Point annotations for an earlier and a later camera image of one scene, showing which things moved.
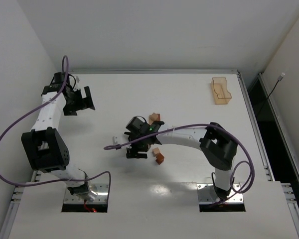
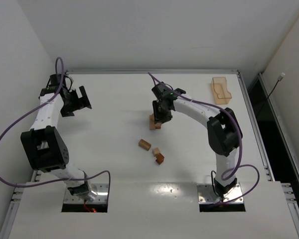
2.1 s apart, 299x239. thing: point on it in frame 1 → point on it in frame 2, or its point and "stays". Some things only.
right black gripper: x=136 y=150 → x=161 y=113
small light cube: x=156 y=151 stays
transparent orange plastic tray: x=220 y=90 stays
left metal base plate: x=101 y=190 stays
